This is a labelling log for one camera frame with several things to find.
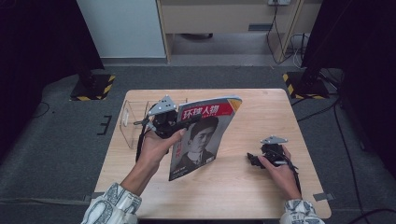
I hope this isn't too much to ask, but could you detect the long black floor cable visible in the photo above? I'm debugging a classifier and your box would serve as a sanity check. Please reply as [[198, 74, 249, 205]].
[[290, 95, 372, 224]]

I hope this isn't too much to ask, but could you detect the curved black floor cable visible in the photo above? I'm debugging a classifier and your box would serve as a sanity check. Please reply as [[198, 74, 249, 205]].
[[347, 207, 396, 224]]

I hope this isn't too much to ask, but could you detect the person's right hand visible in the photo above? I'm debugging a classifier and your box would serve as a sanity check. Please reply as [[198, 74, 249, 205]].
[[257, 145, 301, 191]]

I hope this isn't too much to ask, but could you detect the thin black floor cable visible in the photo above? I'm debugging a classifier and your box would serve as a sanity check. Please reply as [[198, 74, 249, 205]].
[[32, 101, 51, 119]]

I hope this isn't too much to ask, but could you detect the clear acrylic holder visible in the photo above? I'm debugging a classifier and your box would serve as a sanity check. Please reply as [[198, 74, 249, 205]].
[[119, 98, 190, 149]]

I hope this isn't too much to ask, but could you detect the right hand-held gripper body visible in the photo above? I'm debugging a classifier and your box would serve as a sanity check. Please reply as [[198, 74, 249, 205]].
[[260, 135, 290, 167]]

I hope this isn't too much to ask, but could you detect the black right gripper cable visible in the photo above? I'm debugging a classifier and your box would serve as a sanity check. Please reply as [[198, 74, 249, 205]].
[[273, 148, 303, 196]]

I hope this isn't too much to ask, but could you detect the striped stand base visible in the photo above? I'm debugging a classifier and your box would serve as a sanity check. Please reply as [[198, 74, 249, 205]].
[[282, 69, 331, 101], [69, 66, 117, 102]]

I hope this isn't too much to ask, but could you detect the grey tape piece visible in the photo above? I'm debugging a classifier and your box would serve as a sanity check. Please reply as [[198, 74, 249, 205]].
[[82, 191, 106, 203], [312, 192, 335, 203]]

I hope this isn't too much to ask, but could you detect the bundle of black cables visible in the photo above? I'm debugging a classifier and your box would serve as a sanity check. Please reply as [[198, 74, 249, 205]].
[[265, 3, 310, 70]]

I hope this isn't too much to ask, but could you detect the grey portrait magazine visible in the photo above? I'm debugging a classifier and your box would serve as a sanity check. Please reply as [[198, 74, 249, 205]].
[[168, 94, 243, 182]]

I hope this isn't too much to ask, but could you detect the white cabinet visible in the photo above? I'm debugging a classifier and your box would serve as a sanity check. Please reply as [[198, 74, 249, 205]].
[[76, 0, 167, 60]]

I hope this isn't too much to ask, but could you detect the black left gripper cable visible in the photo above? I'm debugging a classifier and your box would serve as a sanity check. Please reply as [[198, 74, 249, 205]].
[[134, 123, 148, 162]]

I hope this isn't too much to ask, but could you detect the beige wooden desk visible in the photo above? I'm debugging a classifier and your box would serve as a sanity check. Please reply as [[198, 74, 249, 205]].
[[155, 0, 323, 63]]

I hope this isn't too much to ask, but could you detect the black curtain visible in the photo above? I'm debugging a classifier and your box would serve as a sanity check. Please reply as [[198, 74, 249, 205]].
[[0, 0, 106, 158], [301, 0, 396, 171]]

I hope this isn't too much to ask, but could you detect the person's left hand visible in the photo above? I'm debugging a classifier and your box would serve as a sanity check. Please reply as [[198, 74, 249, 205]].
[[135, 127, 188, 175]]

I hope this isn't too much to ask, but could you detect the black tape mark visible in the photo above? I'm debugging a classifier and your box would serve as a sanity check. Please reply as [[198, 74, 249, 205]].
[[96, 114, 113, 136]]

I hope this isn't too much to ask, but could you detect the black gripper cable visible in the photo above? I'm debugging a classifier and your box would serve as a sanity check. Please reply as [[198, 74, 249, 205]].
[[273, 148, 303, 196], [134, 123, 148, 162]]

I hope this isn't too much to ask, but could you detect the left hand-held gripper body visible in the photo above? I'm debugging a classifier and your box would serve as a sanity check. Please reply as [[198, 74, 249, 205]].
[[134, 94, 180, 140]]

